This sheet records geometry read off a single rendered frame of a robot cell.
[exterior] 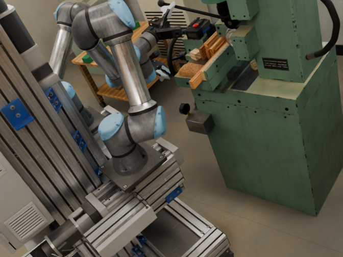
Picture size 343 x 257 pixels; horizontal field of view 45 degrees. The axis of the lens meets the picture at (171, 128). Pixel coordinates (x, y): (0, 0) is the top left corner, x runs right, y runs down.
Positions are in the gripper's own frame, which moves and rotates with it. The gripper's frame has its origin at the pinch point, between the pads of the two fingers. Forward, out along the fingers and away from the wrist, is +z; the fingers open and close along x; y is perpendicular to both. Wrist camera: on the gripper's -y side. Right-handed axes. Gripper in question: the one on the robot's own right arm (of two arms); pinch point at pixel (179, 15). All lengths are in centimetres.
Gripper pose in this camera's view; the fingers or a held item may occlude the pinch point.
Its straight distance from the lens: 201.1
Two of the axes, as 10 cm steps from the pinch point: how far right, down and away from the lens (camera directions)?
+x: 2.0, 6.9, 7.0
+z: 5.7, -6.6, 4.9
